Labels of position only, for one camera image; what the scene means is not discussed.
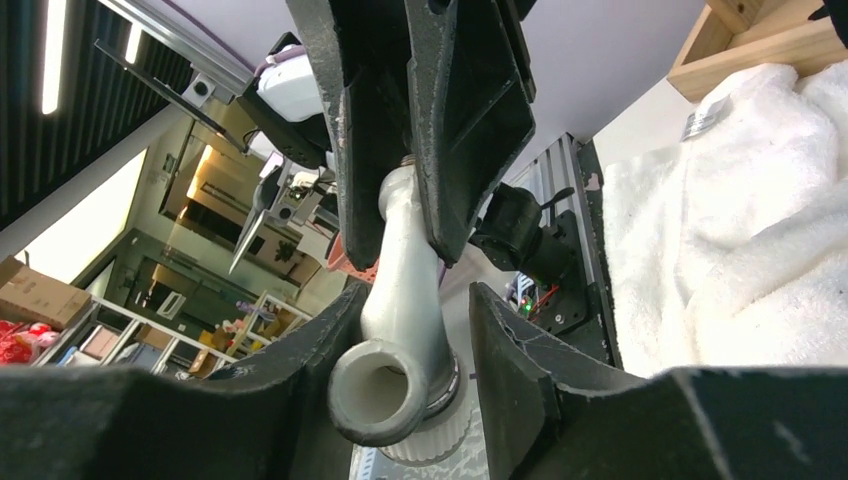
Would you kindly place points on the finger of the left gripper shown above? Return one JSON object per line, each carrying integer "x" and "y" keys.
{"x": 471, "y": 89}
{"x": 358, "y": 52}

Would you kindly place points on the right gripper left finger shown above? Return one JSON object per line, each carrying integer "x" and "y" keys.
{"x": 263, "y": 417}

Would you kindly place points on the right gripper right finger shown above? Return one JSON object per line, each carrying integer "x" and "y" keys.
{"x": 550, "y": 411}

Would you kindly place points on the white plastic water faucet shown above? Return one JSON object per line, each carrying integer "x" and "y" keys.
{"x": 402, "y": 389}

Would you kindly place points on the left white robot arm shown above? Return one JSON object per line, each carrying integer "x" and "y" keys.
{"x": 284, "y": 102}

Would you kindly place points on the white terry towel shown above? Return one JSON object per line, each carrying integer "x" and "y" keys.
{"x": 729, "y": 248}

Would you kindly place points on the wooden clothes rack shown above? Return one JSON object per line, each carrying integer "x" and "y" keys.
{"x": 731, "y": 36}

